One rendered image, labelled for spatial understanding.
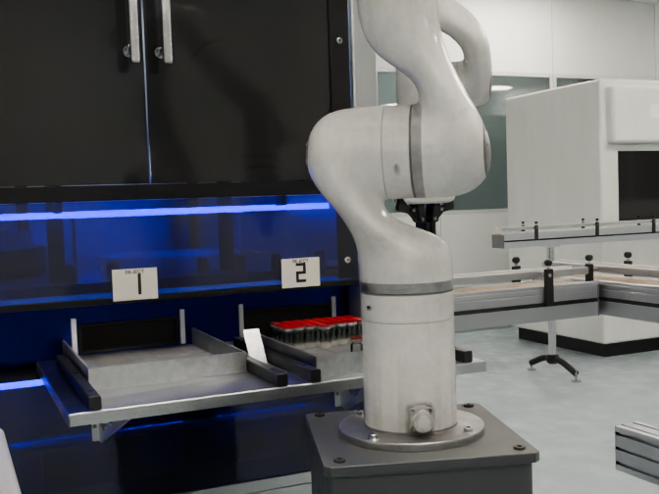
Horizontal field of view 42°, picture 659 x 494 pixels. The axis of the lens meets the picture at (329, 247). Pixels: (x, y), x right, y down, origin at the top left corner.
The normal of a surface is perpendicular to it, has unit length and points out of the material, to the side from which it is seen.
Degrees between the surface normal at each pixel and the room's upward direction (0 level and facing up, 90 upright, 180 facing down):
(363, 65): 90
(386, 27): 102
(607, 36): 90
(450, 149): 97
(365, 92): 90
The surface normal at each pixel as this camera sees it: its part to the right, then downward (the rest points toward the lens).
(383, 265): -0.53, 0.06
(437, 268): 0.55, -0.04
